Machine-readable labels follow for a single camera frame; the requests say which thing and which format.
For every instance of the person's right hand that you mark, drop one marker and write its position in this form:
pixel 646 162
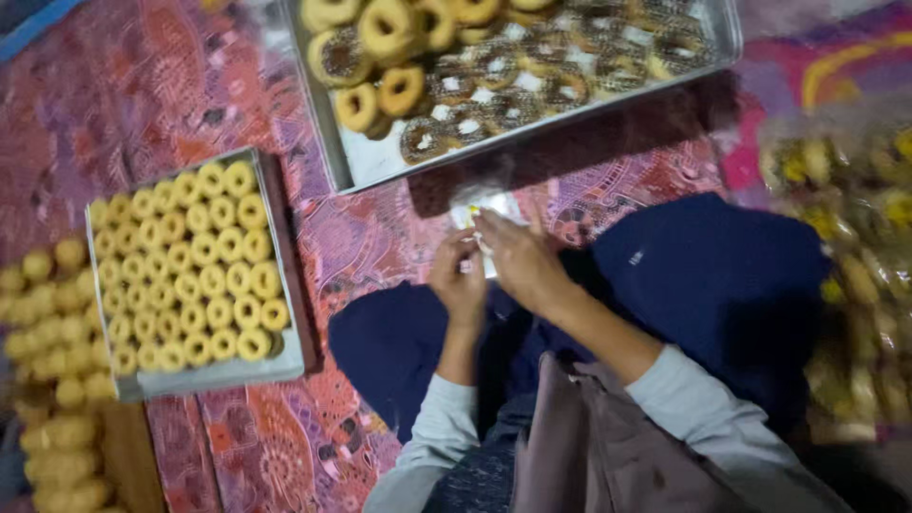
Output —
pixel 524 262

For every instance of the person's left hand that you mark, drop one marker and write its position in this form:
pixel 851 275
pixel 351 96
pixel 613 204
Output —
pixel 460 281

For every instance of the person's right fingers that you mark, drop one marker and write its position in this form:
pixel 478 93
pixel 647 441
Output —
pixel 499 231

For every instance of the person's left fingers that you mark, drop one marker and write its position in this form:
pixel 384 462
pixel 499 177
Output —
pixel 459 246

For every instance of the clear plastic wrapper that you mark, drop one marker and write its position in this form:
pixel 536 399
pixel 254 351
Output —
pixel 486 214

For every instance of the large metal baking tray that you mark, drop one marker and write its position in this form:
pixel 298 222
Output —
pixel 370 153

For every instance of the heap of chocolate sprinkled donuts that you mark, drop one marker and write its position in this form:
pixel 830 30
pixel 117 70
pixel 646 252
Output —
pixel 541 78

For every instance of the person's dark blue trousers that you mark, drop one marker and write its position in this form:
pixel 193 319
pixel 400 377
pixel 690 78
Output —
pixel 712 299

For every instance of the grey brown headscarf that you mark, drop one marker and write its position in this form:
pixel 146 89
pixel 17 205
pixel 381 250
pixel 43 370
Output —
pixel 605 449

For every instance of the small metal baking tray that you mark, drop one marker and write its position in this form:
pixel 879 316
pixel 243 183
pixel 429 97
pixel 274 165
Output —
pixel 214 374

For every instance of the patterned red batik cloth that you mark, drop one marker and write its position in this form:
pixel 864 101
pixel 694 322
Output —
pixel 178 85

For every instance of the heap of packed cookie bags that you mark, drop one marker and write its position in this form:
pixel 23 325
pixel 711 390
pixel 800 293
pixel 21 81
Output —
pixel 855 271

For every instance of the wooden board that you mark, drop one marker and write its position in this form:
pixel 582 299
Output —
pixel 132 456

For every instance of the pile of yellow cookies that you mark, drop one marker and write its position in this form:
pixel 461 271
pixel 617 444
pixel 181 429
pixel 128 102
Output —
pixel 50 370

